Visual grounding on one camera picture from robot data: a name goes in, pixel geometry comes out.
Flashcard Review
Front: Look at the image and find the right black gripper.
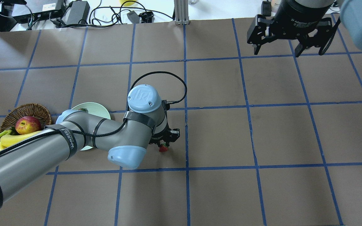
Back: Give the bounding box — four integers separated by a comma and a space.
247, 0, 333, 57

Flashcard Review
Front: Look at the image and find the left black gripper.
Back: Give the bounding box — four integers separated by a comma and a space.
150, 124, 180, 146

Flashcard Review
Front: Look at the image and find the strawberry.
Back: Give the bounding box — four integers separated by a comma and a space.
159, 143, 169, 153
78, 108, 89, 113

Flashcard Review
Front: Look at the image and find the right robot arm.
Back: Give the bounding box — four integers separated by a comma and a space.
247, 0, 362, 57

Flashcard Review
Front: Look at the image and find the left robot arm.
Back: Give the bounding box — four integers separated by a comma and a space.
0, 84, 180, 208

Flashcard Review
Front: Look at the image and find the light green plate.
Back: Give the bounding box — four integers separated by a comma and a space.
71, 102, 112, 151

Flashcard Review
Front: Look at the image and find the small black charger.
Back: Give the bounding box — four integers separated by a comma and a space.
127, 11, 141, 24

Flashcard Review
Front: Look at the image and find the woven wicker basket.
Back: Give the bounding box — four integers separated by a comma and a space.
0, 103, 52, 132

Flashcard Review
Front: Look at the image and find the red apple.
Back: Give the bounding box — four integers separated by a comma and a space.
15, 116, 41, 135

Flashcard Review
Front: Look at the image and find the black power adapter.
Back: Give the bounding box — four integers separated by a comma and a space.
65, 1, 90, 25

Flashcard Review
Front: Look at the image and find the aluminium frame post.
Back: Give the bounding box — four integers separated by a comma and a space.
174, 0, 190, 25

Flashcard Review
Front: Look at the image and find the black cable bundle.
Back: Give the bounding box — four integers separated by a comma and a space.
88, 0, 173, 28

